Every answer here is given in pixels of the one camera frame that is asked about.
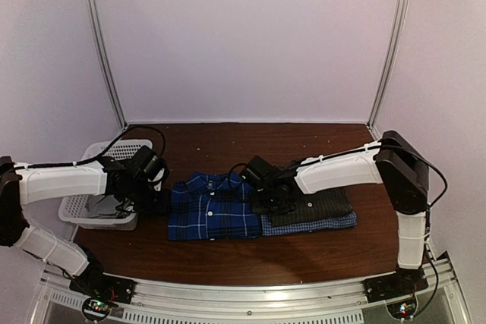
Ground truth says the white plastic laundry basket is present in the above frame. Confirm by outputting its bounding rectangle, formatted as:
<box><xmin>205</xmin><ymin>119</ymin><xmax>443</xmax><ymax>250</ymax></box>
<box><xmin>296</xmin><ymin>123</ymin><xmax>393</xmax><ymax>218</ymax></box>
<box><xmin>58</xmin><ymin>139</ymin><xmax>153</xmax><ymax>231</ymax></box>

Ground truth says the left aluminium frame post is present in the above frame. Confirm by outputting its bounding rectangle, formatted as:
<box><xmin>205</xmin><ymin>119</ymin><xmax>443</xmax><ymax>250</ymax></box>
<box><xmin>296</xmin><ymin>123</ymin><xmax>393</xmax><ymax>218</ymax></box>
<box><xmin>86</xmin><ymin>0</ymin><xmax>127</xmax><ymax>130</ymax></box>

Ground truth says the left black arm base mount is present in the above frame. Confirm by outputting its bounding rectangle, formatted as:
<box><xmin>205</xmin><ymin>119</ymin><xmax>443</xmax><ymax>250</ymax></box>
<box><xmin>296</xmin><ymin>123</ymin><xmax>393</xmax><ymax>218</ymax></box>
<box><xmin>65</xmin><ymin>250</ymin><xmax>135</xmax><ymax>304</ymax></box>

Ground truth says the blue plaid long sleeve shirt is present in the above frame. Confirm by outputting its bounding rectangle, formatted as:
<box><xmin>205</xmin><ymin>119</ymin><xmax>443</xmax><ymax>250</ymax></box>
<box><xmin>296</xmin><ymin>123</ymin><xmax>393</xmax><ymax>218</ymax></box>
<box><xmin>167</xmin><ymin>172</ymin><xmax>262</xmax><ymax>241</ymax></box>

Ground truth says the circuit board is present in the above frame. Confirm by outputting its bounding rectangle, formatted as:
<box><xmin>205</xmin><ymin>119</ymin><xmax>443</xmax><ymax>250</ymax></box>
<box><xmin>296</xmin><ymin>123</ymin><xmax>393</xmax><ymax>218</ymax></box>
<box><xmin>81</xmin><ymin>297</ymin><xmax>112</xmax><ymax>321</ymax></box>
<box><xmin>387</xmin><ymin>298</ymin><xmax>418</xmax><ymax>320</ymax></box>

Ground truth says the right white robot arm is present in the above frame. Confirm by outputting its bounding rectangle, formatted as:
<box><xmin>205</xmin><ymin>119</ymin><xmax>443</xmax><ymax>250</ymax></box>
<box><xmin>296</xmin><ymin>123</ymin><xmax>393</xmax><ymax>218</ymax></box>
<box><xmin>239</xmin><ymin>131</ymin><xmax>431</xmax><ymax>295</ymax></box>

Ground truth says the dark striped shirt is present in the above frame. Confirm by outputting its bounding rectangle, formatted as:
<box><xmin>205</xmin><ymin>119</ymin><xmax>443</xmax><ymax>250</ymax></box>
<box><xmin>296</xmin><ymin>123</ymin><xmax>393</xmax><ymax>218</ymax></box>
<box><xmin>260</xmin><ymin>187</ymin><xmax>354</xmax><ymax>227</ymax></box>

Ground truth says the aluminium frame post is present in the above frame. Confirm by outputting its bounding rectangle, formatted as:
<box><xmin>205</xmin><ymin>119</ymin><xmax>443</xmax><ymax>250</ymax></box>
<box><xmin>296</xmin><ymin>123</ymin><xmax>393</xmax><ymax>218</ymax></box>
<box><xmin>86</xmin><ymin>0</ymin><xmax>127</xmax><ymax>130</ymax></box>
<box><xmin>366</xmin><ymin>0</ymin><xmax>409</xmax><ymax>137</ymax></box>

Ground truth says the right circuit board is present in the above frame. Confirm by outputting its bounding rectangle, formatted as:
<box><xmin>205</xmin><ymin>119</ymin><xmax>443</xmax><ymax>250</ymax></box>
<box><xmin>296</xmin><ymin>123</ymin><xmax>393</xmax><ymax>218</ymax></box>
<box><xmin>387</xmin><ymin>298</ymin><xmax>418</xmax><ymax>320</ymax></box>

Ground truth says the grey shirt in basket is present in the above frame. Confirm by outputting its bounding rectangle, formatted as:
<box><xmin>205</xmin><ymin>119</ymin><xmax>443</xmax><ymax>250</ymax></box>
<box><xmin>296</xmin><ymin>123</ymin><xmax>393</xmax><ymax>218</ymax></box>
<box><xmin>86</xmin><ymin>197</ymin><xmax>135</xmax><ymax>219</ymax></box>

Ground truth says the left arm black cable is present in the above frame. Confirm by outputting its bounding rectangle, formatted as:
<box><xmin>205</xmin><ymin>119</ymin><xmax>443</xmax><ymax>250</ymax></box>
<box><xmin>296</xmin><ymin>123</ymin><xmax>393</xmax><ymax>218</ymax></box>
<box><xmin>14</xmin><ymin>124</ymin><xmax>168</xmax><ymax>173</ymax></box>

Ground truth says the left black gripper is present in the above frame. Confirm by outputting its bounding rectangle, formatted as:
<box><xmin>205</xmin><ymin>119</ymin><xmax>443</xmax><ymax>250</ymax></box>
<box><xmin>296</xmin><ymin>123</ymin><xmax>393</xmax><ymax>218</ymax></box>
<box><xmin>127</xmin><ymin>180</ymin><xmax>172</xmax><ymax>217</ymax></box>

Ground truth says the light blue checked shirt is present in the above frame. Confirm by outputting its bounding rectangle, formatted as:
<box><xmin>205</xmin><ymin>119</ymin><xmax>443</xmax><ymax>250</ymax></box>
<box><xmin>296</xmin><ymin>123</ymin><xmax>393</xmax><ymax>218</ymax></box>
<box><xmin>260</xmin><ymin>212</ymin><xmax>358</xmax><ymax>237</ymax></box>

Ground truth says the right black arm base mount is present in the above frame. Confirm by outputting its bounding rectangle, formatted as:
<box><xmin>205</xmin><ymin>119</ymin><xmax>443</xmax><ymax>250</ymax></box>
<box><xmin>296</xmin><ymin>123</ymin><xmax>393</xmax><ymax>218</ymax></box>
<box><xmin>363</xmin><ymin>265</ymin><xmax>428</xmax><ymax>303</ymax></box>

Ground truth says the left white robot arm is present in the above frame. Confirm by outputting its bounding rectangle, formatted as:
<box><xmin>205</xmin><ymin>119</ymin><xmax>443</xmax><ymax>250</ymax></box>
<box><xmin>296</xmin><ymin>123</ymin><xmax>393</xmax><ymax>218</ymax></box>
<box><xmin>1</xmin><ymin>146</ymin><xmax>169</xmax><ymax>297</ymax></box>

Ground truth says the left circuit board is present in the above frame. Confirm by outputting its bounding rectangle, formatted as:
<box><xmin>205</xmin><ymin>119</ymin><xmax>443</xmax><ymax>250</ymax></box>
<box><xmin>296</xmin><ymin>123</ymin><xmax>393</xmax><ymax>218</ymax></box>
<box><xmin>81</xmin><ymin>297</ymin><xmax>112</xmax><ymax>321</ymax></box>

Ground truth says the right aluminium frame post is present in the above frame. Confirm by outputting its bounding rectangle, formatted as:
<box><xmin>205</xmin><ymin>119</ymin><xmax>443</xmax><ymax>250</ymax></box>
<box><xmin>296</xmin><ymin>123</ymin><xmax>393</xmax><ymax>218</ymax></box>
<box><xmin>366</xmin><ymin>0</ymin><xmax>409</xmax><ymax>137</ymax></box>

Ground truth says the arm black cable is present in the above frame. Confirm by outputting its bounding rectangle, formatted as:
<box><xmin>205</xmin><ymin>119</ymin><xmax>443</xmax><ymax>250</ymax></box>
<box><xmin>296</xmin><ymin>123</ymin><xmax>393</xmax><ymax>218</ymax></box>
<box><xmin>227</xmin><ymin>162</ymin><xmax>301</xmax><ymax>219</ymax></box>
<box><xmin>14</xmin><ymin>124</ymin><xmax>168</xmax><ymax>173</ymax></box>

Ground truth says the front aluminium rail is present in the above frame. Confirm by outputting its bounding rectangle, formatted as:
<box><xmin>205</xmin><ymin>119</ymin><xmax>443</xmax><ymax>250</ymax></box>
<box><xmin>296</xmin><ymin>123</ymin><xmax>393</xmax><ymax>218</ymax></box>
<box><xmin>37</xmin><ymin>251</ymin><xmax>468</xmax><ymax>324</ymax></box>

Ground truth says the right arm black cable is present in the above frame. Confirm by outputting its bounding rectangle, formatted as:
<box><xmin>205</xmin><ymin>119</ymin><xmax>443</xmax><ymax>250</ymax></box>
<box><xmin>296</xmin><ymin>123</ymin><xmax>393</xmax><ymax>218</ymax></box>
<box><xmin>227</xmin><ymin>162</ymin><xmax>301</xmax><ymax>219</ymax></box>

